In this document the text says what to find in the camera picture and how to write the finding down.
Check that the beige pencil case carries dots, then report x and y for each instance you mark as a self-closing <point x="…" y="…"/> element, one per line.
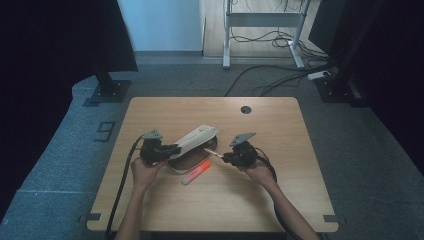
<point x="196" y="138"/>

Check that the orange highlighter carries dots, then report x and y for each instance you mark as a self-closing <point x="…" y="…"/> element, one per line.
<point x="196" y="172"/>

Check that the white power strip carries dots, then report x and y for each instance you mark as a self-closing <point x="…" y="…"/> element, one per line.
<point x="318" y="75"/>

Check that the white pen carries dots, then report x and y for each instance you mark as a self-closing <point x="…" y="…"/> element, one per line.
<point x="213" y="153"/>

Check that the person's right hand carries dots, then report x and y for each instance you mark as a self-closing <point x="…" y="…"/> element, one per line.
<point x="261" y="173"/>

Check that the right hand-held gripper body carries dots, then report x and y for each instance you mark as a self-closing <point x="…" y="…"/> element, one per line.
<point x="246" y="154"/>

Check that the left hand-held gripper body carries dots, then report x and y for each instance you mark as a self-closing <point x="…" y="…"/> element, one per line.
<point x="151" y="151"/>

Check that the dark curtain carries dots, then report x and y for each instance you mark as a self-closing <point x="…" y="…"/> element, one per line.
<point x="383" y="50"/>
<point x="50" y="50"/>

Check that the person's left hand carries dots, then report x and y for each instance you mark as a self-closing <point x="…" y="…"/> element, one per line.
<point x="145" y="175"/>

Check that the white metal desk frame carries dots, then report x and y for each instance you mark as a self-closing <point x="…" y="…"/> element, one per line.
<point x="263" y="20"/>

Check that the black stand with base plate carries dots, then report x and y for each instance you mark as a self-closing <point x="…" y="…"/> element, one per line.
<point x="336" y="90"/>
<point x="110" y="90"/>

